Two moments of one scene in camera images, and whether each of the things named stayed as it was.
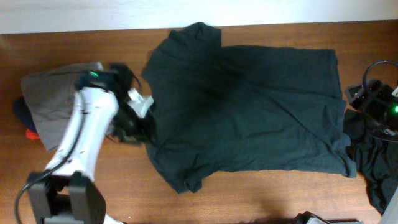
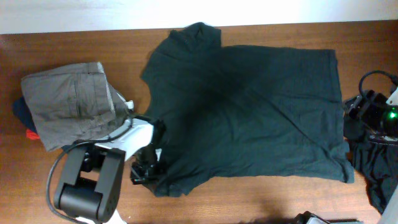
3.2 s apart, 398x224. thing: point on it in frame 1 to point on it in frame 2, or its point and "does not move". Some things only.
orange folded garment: [32, 135] does not move
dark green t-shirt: [242, 108] does not move
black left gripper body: [129, 125] to [148, 168]
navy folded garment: [22, 111] does not move
